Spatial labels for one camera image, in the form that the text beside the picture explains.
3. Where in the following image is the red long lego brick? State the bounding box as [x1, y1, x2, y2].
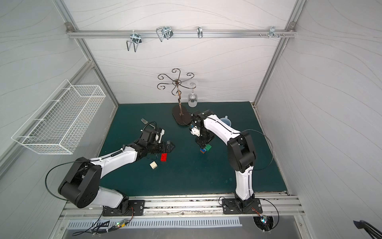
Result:
[160, 153, 167, 162]

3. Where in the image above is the white slotted cable duct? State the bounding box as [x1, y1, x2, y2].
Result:
[67, 217, 242, 230]

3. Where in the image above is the cream white lego brick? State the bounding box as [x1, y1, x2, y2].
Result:
[150, 161, 158, 169]

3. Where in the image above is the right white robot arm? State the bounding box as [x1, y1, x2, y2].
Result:
[190, 110, 256, 211]

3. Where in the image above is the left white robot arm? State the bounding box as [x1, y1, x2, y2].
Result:
[58, 127, 175, 214]

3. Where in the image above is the metal angled hook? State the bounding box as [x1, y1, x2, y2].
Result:
[156, 26, 174, 42]

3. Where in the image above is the dark oval stand base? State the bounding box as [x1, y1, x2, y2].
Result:
[172, 105, 192, 126]

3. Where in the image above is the light blue mug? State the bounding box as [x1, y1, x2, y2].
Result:
[220, 116, 232, 126]

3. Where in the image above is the wine glass hanging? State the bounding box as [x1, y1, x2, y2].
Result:
[188, 82, 198, 108]

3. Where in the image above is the metal double hook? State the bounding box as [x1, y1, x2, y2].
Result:
[126, 32, 142, 52]

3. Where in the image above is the white wire basket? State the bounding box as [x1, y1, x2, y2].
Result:
[12, 79, 105, 155]

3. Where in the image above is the small metal hook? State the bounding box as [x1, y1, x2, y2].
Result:
[197, 26, 203, 39]

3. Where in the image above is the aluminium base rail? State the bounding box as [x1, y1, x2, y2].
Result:
[59, 192, 305, 219]

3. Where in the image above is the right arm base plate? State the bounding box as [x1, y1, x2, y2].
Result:
[220, 198, 263, 215]

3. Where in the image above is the aluminium top rail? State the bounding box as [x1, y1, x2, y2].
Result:
[67, 28, 297, 39]

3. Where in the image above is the metal bracket hook right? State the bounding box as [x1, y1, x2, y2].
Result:
[259, 26, 285, 38]

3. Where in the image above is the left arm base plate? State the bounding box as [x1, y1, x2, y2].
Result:
[102, 200, 145, 217]

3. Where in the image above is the copper stand pole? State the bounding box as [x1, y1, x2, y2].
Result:
[157, 68, 195, 105]

